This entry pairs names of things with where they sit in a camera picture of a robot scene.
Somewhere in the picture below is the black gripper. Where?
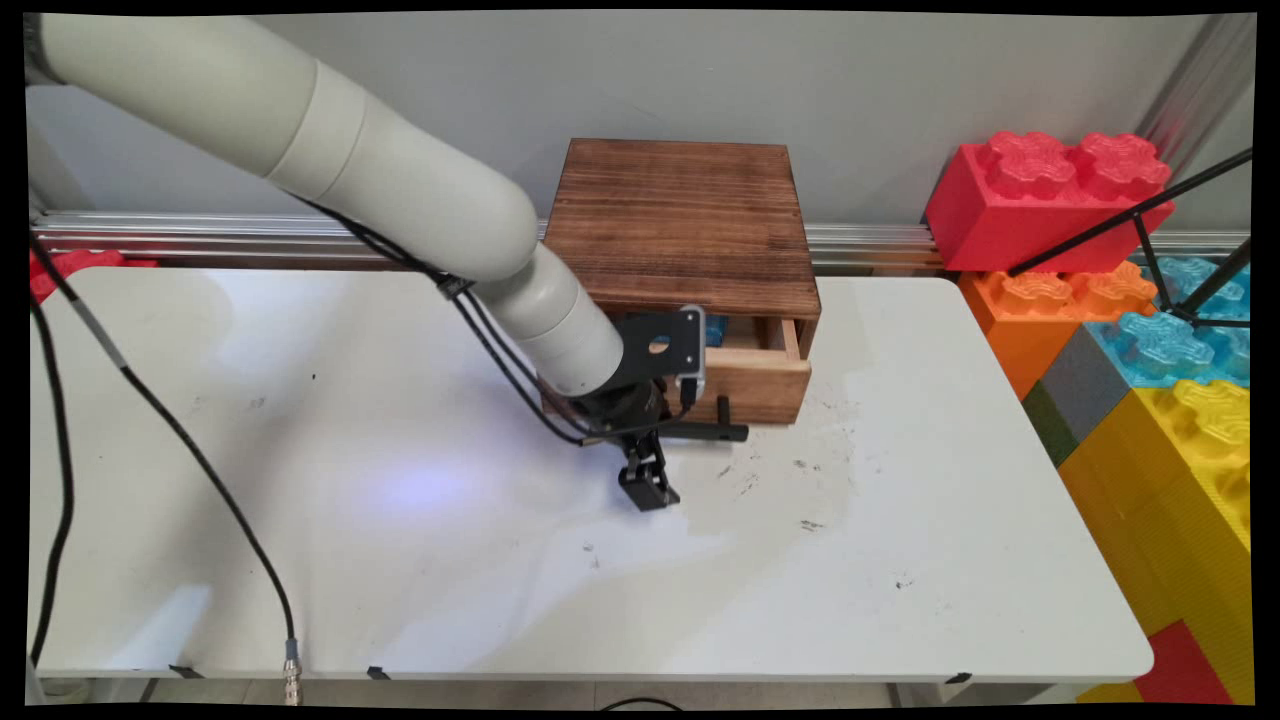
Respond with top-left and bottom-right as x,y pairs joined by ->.
572,378 -> 684,514

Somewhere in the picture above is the wooden drawer with black handle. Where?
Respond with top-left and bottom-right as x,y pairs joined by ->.
540,314 -> 814,445

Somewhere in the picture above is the brown wooden drawer cabinet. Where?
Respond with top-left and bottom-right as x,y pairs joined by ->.
540,138 -> 823,361

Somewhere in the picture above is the large orange toy brick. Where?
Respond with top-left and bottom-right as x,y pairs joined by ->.
959,262 -> 1161,402

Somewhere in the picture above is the large grey toy brick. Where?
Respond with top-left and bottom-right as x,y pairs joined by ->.
1021,324 -> 1137,468

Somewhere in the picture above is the large red toy brick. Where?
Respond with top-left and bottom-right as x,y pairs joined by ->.
924,130 -> 1177,276

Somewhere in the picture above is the large yellow toy brick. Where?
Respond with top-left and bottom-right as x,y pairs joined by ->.
1057,380 -> 1254,704

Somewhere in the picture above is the large blue toy brick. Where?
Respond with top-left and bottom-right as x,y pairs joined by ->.
1140,258 -> 1251,323
1084,312 -> 1251,392

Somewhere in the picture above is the small red flat brick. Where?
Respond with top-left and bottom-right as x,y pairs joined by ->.
1134,620 -> 1233,705

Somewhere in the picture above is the black tripod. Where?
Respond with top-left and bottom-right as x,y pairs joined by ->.
1006,148 -> 1254,333

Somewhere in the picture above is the red toy brick behind table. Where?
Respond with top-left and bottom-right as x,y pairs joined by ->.
29,248 -> 158,306

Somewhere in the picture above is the slanted aluminium profile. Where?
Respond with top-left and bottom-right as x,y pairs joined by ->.
1135,14 -> 1257,183

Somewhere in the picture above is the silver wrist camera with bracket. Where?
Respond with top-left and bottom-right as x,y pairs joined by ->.
616,304 -> 709,407

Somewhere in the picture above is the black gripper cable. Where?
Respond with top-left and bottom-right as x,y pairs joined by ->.
296,195 -> 641,447

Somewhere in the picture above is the black camera cable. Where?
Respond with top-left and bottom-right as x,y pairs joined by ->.
330,210 -> 613,433

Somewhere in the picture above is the horizontal aluminium rail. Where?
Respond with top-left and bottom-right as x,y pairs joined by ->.
30,210 -> 1251,276

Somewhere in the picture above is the black cable with metal connector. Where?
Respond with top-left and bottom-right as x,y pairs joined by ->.
30,238 -> 304,707

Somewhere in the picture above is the black hanging cable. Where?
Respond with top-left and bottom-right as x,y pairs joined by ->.
28,298 -> 77,669

